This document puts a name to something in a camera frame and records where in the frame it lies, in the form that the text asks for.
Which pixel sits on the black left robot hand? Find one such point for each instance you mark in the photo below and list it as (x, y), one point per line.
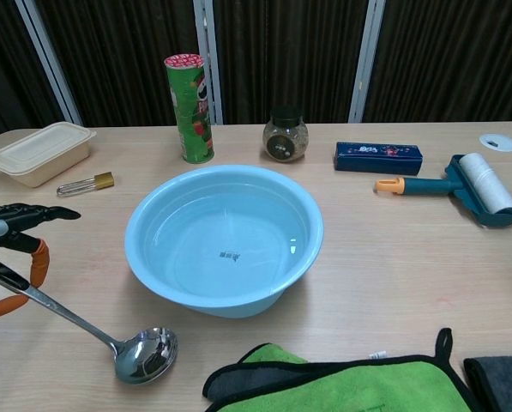
(19, 240)

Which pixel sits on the light blue plastic basin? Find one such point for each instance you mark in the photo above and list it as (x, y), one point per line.
(224, 240)

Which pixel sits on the beige lidded food container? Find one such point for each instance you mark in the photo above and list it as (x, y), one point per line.
(39, 152)

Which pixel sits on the green chips can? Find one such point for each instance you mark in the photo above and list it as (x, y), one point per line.
(192, 111)

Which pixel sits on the glass spice jar black lid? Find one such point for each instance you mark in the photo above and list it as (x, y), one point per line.
(285, 138)

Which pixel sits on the green towel with black trim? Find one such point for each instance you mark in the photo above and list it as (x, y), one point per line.
(337, 382)

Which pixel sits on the dark blue rectangular box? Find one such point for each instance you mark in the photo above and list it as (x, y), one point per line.
(377, 157)

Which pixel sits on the dark grey cloth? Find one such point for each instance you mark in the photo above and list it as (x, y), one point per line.
(500, 382)

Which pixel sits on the grey window frame post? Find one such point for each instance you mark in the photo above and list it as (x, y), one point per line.
(49, 64)
(365, 60)
(210, 64)

